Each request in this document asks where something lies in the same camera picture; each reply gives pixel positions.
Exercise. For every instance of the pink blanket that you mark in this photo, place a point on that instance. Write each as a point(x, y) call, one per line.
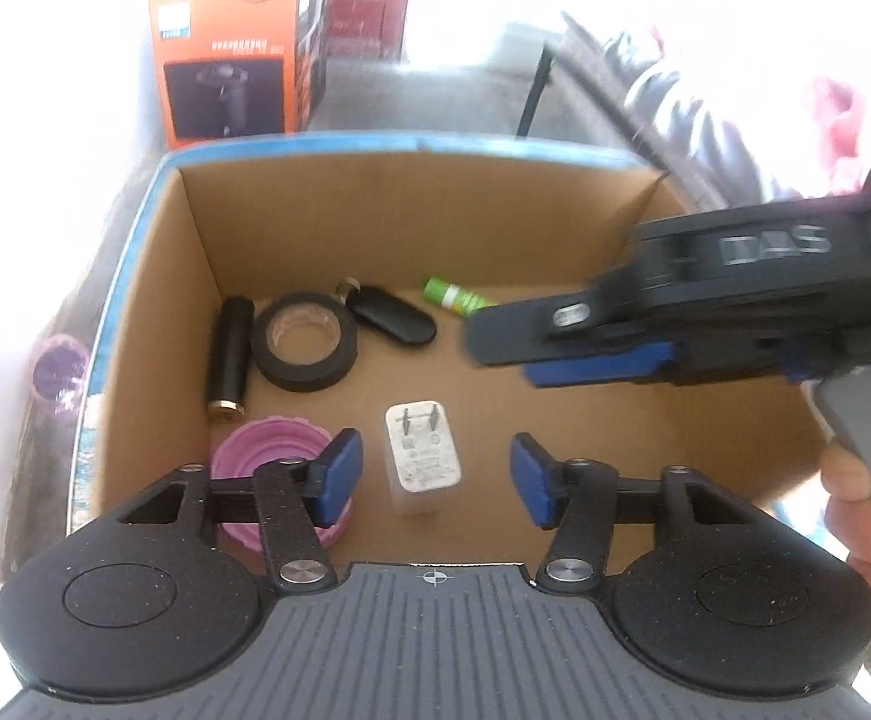
point(844, 127)

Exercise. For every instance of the red door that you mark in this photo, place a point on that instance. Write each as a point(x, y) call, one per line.
point(372, 0)

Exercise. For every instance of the purple cup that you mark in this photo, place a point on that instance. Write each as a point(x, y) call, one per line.
point(60, 375)

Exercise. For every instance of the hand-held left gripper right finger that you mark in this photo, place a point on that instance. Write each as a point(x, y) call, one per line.
point(529, 480)

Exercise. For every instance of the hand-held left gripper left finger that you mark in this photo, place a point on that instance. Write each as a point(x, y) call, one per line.
point(342, 476)

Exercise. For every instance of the person's right hand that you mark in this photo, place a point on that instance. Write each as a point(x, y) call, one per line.
point(863, 540)

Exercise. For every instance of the black tape roll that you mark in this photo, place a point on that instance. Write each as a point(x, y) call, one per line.
point(274, 360)

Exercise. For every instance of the green tube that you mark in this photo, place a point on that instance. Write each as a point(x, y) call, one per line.
point(454, 294)

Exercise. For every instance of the orange appliance box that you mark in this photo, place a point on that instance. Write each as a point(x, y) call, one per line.
point(218, 90)

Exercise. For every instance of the black cylinder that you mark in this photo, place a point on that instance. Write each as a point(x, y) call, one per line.
point(230, 352)

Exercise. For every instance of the brown cardboard box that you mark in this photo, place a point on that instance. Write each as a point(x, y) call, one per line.
point(525, 420)

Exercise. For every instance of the black key fob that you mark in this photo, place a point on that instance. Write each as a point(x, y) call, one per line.
point(390, 315)

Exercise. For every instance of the pink plastic lid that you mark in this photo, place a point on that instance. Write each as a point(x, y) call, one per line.
point(255, 450)

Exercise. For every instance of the white charger plug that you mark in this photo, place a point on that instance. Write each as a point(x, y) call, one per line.
point(420, 457)

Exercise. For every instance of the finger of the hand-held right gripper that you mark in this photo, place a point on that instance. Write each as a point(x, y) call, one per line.
point(593, 367)
point(525, 330)

